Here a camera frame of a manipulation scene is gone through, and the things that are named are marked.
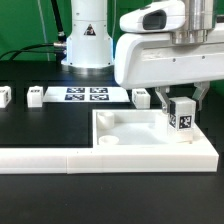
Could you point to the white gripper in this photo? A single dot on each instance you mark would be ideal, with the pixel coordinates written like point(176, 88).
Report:
point(171, 42)

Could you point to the white square table top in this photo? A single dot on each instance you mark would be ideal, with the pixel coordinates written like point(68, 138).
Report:
point(129, 129)

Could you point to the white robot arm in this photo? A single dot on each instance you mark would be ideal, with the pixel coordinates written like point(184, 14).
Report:
point(89, 48)

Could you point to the white L-shaped obstacle fence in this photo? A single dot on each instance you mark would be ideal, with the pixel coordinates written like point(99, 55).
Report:
point(202, 157)

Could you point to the white marker sheet with tags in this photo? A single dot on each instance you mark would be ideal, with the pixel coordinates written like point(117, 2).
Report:
point(86, 94)

